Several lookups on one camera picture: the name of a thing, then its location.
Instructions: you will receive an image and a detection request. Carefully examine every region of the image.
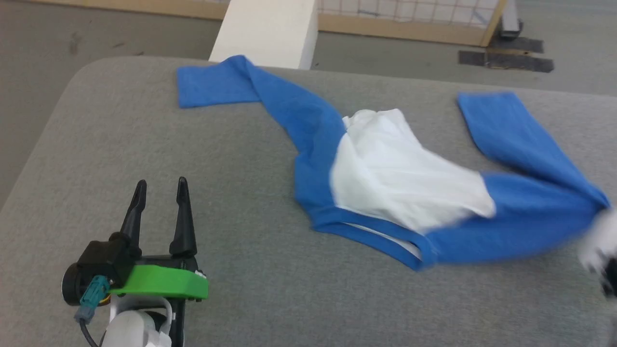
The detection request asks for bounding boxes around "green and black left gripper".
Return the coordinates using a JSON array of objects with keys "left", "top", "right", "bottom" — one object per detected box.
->
[{"left": 109, "top": 176, "right": 209, "bottom": 303}]

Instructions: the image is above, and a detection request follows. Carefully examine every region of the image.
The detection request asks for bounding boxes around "large black floor tape patch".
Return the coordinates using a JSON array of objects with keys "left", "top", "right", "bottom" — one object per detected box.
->
[{"left": 458, "top": 50, "right": 555, "bottom": 74}]

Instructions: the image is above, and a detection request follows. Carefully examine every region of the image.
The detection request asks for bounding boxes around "wooden frame with grid mesh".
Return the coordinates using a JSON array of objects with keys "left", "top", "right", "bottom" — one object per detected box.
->
[{"left": 27, "top": 0, "right": 510, "bottom": 48}]

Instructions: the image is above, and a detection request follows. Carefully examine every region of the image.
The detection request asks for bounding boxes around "thin black camera cable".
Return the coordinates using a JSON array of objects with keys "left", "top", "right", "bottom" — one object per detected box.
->
[{"left": 79, "top": 320, "right": 102, "bottom": 347}]

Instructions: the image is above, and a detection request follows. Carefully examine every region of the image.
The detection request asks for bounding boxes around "small black floor tape patch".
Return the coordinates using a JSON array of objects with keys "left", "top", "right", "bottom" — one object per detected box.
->
[{"left": 488, "top": 37, "right": 545, "bottom": 54}]

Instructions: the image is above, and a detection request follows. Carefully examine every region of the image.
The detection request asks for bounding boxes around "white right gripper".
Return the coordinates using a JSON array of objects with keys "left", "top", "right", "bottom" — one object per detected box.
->
[{"left": 577, "top": 207, "right": 617, "bottom": 297}]

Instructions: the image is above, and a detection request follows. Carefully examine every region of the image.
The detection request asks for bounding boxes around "grey metal stand leg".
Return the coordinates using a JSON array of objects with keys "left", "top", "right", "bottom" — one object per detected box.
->
[{"left": 499, "top": 0, "right": 524, "bottom": 38}]

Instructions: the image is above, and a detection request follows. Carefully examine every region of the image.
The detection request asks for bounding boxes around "white square pillar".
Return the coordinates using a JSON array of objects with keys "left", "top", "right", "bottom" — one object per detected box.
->
[{"left": 208, "top": 0, "right": 319, "bottom": 70}]

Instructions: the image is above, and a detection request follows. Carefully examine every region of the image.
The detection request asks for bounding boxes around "blue and white long-sleeved shirt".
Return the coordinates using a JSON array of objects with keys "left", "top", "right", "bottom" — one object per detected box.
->
[{"left": 176, "top": 54, "right": 612, "bottom": 271}]

